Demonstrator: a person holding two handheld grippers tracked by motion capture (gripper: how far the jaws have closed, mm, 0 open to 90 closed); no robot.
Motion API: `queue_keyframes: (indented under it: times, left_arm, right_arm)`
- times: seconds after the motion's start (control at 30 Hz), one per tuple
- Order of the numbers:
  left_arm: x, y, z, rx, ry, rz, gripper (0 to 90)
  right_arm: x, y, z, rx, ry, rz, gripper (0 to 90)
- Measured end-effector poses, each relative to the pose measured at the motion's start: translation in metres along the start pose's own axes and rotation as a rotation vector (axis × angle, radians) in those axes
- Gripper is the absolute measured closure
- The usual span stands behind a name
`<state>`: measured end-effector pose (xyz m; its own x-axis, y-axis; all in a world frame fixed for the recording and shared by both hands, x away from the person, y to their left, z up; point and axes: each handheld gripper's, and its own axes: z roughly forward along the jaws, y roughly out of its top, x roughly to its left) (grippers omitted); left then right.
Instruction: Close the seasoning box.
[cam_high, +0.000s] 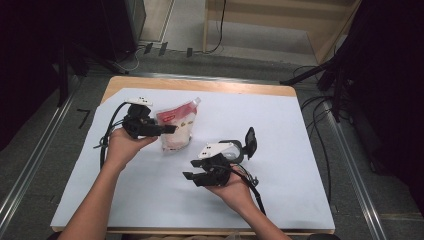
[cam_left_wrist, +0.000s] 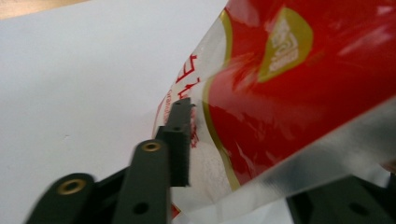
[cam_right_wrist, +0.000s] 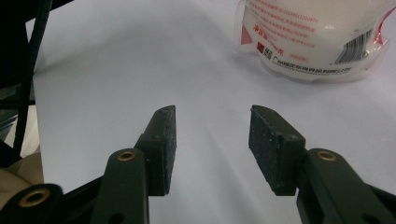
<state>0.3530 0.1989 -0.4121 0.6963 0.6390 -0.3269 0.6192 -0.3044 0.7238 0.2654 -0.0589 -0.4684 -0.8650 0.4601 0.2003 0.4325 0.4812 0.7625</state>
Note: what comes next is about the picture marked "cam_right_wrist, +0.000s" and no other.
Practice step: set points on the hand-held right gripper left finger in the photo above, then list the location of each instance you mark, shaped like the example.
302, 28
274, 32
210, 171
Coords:
160, 149

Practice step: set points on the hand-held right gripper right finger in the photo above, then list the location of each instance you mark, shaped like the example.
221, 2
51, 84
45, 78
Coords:
274, 155

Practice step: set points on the red and white refill pouch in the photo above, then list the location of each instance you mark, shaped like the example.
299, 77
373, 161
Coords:
299, 31

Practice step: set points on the white paper sheet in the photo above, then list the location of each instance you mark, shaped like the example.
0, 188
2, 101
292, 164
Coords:
202, 62

